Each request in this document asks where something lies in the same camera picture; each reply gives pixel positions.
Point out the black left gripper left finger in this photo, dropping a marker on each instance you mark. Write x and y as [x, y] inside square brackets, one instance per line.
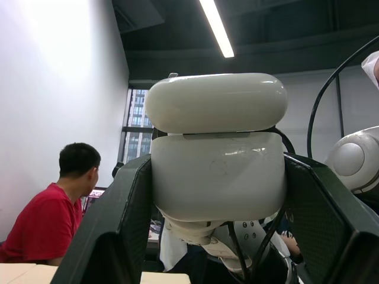
[118, 219]

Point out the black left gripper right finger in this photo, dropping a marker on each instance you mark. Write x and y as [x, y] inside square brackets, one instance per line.
[322, 225]

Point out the white earbuds charging case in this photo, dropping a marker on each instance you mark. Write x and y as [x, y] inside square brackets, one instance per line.
[216, 165]

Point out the computer monitor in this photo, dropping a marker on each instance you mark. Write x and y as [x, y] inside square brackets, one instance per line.
[94, 193]

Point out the person in dark shirt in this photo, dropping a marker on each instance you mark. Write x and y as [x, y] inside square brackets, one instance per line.
[293, 248]

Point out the beige cardboard box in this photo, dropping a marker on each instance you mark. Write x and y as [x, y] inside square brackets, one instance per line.
[26, 273]
[164, 278]

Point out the person in red shirt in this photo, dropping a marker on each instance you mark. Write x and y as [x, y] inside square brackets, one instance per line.
[41, 225]

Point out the white crinkled plastic sheet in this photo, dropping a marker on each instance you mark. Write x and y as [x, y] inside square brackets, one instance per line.
[371, 68]

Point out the long ceiling light strip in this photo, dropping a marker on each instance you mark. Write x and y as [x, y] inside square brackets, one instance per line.
[217, 28]

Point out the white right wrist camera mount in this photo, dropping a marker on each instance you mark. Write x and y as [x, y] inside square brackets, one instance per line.
[249, 230]

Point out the window with black frame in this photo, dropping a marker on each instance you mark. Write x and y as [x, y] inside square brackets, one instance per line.
[137, 112]

